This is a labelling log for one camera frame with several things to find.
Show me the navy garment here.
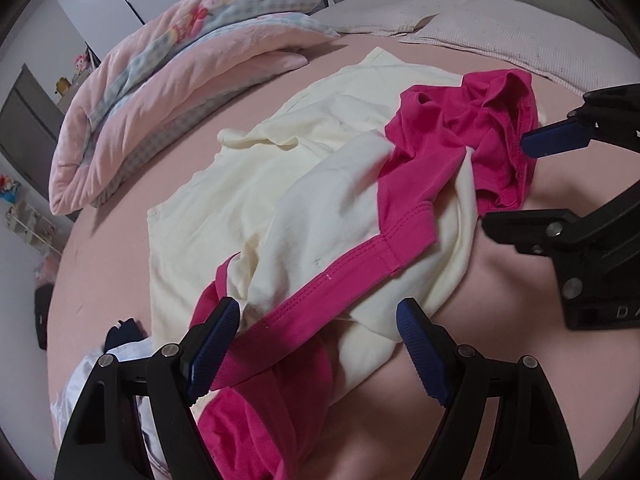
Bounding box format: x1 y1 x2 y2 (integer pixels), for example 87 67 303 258
102 317 146 351

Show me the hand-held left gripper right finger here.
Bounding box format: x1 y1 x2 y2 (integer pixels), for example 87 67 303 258
396 297 581 480

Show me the white shelf rack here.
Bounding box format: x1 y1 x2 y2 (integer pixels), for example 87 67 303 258
5 200 56 256

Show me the cream shirt with pink sleeves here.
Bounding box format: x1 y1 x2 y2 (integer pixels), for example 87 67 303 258
147 46 541 480

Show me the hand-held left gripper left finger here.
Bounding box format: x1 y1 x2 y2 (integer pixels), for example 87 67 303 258
54 296 241 480

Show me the grey door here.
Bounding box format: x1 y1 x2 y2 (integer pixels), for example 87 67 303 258
0 62 66 173

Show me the white wardrobe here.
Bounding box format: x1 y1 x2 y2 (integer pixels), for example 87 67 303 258
55 0 158 48

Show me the white clothes pile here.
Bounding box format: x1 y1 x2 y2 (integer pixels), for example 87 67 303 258
50 337 171 466

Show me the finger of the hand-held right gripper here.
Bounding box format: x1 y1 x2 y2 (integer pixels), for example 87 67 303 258
520 87 640 158
481 205 601 261

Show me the black backpack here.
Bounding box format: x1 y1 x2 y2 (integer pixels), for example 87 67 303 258
34 282 56 351

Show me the pink plastic bag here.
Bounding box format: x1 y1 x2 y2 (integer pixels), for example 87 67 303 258
37 255 61 281

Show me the pink bed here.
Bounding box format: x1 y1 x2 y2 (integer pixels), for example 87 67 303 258
35 25 640 480

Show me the folded pink quilt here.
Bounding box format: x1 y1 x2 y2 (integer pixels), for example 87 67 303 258
49 0 341 223

